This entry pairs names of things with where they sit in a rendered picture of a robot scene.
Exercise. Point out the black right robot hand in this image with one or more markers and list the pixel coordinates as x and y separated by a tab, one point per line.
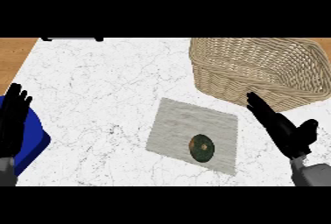
280	128

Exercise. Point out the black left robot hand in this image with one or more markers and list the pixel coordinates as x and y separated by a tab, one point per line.
13	122

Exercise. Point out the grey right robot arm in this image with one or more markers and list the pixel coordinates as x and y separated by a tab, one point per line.
311	173

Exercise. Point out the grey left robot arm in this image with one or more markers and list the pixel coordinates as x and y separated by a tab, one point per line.
7	172

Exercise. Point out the dark green round squash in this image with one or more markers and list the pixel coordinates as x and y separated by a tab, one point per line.
202	148

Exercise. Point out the grey fabric placemat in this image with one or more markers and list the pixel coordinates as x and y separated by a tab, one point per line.
190	128

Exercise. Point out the tan wicker basket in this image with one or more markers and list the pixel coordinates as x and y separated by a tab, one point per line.
264	67

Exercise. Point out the blue rounded tray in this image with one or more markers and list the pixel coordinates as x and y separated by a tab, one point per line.
32	140

